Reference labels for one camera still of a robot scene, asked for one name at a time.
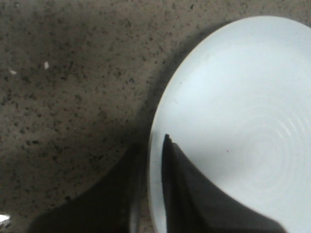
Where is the light blue round plate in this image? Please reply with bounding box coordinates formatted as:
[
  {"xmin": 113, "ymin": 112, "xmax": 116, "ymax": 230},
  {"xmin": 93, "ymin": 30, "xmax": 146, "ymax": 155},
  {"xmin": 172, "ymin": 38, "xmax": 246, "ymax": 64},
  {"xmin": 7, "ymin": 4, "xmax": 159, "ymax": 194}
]
[{"xmin": 149, "ymin": 16, "xmax": 311, "ymax": 233}]

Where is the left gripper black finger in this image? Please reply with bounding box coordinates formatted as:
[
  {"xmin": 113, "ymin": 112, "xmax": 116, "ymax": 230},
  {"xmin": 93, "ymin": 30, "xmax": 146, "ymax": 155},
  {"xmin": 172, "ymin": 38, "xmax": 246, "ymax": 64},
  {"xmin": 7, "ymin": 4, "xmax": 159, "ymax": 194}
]
[{"xmin": 161, "ymin": 135, "xmax": 285, "ymax": 233}]

